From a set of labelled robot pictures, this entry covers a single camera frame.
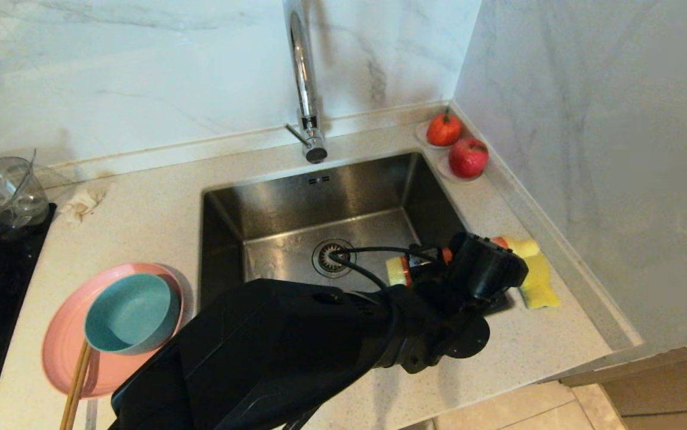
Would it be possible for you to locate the stainless steel sink basin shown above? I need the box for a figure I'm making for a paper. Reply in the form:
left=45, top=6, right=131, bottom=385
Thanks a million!
left=198, top=151, right=514, bottom=317

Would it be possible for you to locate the yellow fish-shaped sponge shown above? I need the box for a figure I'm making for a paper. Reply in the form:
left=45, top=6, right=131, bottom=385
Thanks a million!
left=518, top=252, right=561, bottom=310

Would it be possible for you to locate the chrome kitchen faucet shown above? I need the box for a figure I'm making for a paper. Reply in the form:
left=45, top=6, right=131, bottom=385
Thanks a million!
left=282, top=0, right=329, bottom=164

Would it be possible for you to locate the pink round plate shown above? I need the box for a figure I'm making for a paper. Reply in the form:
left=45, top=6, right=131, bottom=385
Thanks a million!
left=42, top=262, right=184, bottom=400

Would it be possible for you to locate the red apple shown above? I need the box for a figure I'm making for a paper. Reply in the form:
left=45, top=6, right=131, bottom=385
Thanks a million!
left=448, top=137, right=490, bottom=180

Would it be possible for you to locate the crumpled white tissue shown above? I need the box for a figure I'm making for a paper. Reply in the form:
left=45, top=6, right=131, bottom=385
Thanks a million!
left=58, top=189, right=106, bottom=226

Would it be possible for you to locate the orange dish soap bottle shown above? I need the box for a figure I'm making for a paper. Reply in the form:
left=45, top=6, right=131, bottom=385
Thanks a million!
left=385, top=235, right=542, bottom=288

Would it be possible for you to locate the small white dish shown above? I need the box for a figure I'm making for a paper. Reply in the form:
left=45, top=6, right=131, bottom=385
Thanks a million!
left=415, top=119, right=464, bottom=150
left=436, top=149, right=487, bottom=183

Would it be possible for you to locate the brown wooden chopstick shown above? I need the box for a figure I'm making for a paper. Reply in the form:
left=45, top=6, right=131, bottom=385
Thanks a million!
left=67, top=343, right=94, bottom=430
left=60, top=340, right=88, bottom=430

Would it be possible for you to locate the blue bowl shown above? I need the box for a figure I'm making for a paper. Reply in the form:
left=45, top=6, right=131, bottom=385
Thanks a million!
left=84, top=273, right=181, bottom=355

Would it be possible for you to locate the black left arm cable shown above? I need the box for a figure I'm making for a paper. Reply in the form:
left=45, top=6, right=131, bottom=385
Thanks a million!
left=327, top=245, right=442, bottom=291

